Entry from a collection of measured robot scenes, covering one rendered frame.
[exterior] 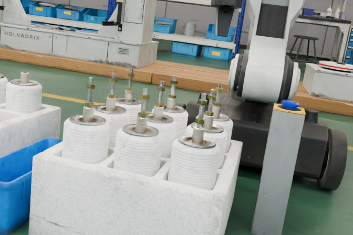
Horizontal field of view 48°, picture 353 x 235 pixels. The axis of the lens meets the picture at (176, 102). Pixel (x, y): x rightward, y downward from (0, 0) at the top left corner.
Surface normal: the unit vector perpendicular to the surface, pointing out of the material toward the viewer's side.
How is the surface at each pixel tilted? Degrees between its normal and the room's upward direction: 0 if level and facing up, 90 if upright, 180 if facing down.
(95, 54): 90
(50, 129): 90
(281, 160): 90
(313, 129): 45
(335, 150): 61
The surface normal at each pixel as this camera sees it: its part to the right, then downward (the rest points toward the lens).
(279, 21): -0.12, -0.28
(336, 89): -0.20, 0.18
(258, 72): -0.17, -0.07
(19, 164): 0.96, 0.14
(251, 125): -0.06, -0.55
